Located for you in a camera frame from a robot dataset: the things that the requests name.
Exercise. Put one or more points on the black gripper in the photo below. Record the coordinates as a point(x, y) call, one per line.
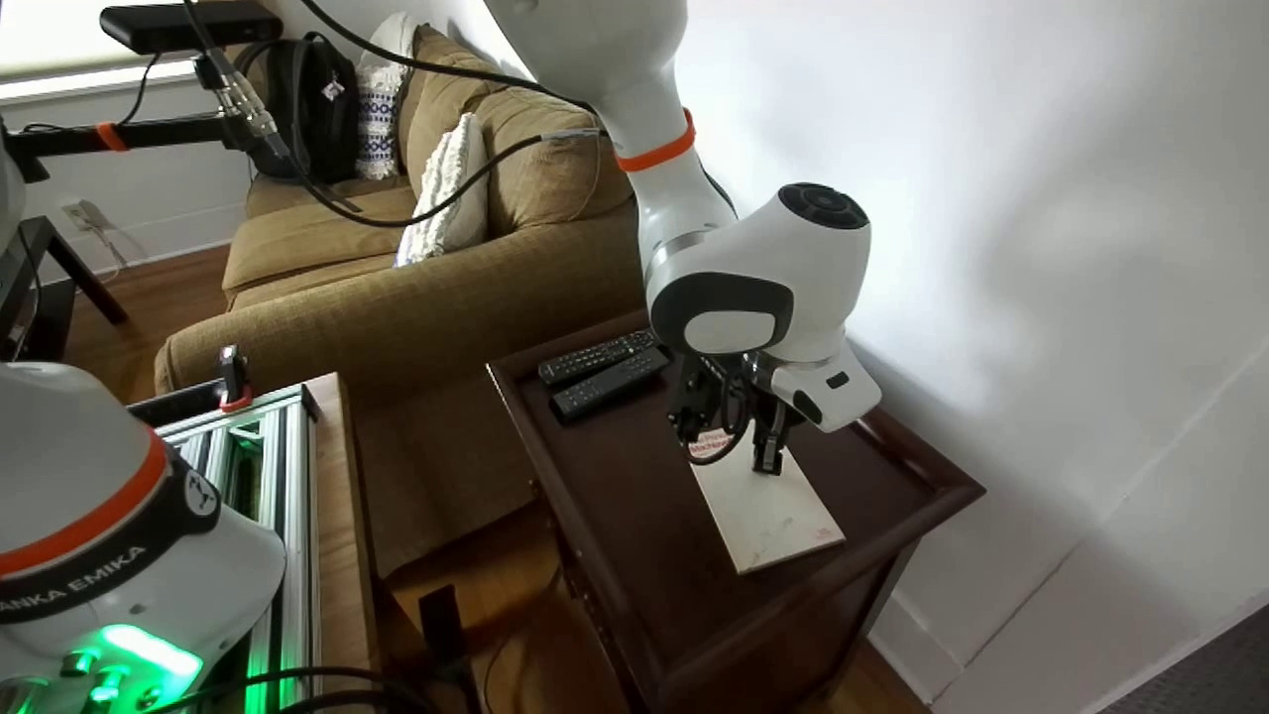
point(727, 397)

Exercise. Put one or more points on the white book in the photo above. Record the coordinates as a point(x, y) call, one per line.
point(758, 516)

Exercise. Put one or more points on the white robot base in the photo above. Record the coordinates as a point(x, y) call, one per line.
point(92, 505)

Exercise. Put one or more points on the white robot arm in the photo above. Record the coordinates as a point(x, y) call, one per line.
point(753, 304)

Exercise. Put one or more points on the black remote control front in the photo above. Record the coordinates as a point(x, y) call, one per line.
point(610, 388)

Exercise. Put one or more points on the black remote control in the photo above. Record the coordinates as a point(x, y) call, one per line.
point(568, 367)
point(610, 388)

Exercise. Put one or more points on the dark wooden side table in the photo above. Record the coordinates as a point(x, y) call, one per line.
point(679, 622)

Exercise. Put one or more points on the black remote control rear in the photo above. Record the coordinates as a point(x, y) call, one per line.
point(568, 367)

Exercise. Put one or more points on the olive brown fabric sofa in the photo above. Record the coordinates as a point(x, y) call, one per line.
point(314, 295)

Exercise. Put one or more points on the white patterned pillow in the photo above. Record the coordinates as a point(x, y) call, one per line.
point(451, 197)

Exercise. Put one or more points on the black toggle clamp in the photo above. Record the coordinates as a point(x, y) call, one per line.
point(233, 382)

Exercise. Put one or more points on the black bag on sofa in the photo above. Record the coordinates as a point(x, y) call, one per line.
point(312, 94)

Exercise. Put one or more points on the black stand table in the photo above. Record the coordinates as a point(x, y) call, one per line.
point(43, 278)

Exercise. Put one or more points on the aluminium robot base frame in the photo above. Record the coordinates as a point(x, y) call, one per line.
point(241, 624)

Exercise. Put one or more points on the white wall outlet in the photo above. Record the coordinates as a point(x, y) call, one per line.
point(85, 217)

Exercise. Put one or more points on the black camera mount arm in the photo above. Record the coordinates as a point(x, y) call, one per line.
point(160, 29)

